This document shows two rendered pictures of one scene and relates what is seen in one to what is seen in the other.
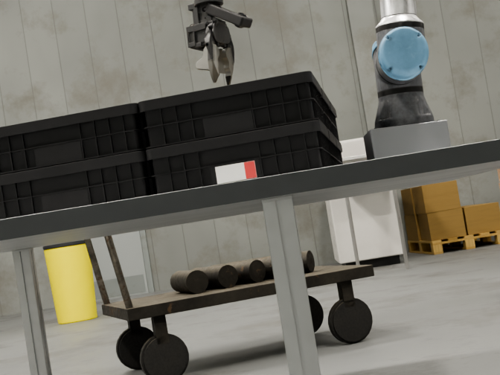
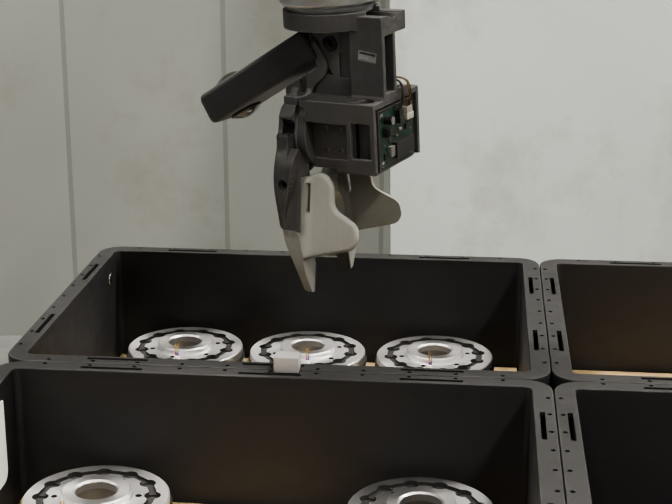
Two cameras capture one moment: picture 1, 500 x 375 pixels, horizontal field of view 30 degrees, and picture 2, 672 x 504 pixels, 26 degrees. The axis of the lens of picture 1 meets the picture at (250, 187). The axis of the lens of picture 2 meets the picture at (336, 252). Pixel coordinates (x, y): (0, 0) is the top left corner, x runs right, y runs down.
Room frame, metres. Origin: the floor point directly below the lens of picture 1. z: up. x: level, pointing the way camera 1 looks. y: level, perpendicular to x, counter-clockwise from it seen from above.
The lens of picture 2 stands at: (3.34, -0.02, 1.31)
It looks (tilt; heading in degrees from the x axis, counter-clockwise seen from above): 16 degrees down; 177
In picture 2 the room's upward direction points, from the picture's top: straight up
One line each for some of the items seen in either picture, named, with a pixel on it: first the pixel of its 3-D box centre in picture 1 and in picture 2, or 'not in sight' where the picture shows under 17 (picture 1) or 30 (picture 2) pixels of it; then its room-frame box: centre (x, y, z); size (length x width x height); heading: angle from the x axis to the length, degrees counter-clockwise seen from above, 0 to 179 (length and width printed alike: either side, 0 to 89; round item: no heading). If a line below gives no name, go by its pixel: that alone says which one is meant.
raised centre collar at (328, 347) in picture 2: not in sight; (307, 348); (2.14, 0.01, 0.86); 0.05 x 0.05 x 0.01
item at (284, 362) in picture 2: not in sight; (287, 362); (2.36, -0.01, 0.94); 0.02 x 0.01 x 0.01; 81
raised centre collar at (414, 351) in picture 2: not in sight; (434, 352); (2.15, 0.12, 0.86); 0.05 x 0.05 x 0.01
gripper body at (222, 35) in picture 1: (208, 24); (344, 88); (2.28, 0.04, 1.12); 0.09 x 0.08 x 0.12; 57
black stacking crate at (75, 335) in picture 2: (237, 120); (298, 375); (2.21, 0.00, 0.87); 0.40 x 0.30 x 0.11; 81
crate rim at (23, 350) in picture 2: (234, 99); (297, 317); (2.21, 0.00, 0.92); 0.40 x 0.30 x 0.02; 81
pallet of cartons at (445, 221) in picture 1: (450, 215); not in sight; (10.69, -2.21, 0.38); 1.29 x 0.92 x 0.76; 178
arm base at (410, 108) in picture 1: (402, 109); not in sight; (2.38, -0.42, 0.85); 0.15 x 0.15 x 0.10
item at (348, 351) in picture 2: not in sight; (307, 353); (2.14, 0.01, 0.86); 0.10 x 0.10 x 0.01
